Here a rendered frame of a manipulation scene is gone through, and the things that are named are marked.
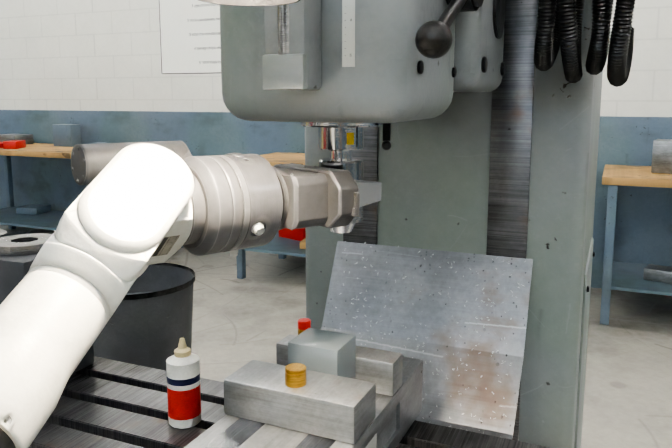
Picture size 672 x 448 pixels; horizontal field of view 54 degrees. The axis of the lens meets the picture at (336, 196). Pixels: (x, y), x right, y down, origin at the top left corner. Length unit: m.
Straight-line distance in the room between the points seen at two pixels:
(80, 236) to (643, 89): 4.53
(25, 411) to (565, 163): 0.79
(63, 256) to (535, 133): 0.72
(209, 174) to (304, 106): 0.11
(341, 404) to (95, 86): 6.08
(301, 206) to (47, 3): 6.52
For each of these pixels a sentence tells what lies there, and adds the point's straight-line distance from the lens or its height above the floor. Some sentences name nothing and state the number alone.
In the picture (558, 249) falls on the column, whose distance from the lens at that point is 1.03.
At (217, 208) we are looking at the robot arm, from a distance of 0.55.
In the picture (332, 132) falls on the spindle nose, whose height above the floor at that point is 1.30.
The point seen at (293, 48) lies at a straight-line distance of 0.57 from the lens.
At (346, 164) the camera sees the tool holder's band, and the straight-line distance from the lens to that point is 0.67.
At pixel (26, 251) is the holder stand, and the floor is 1.12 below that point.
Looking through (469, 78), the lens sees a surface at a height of 1.35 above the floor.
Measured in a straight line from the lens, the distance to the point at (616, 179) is 4.04.
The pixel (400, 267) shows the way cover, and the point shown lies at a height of 1.06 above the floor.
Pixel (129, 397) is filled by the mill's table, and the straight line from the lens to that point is 0.97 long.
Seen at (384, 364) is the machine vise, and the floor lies 1.04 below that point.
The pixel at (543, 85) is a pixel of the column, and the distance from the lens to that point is 1.01.
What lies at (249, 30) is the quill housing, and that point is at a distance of 0.63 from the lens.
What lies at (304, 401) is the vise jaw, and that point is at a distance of 0.68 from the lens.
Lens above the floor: 1.33
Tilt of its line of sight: 9 degrees down
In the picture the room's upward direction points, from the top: straight up
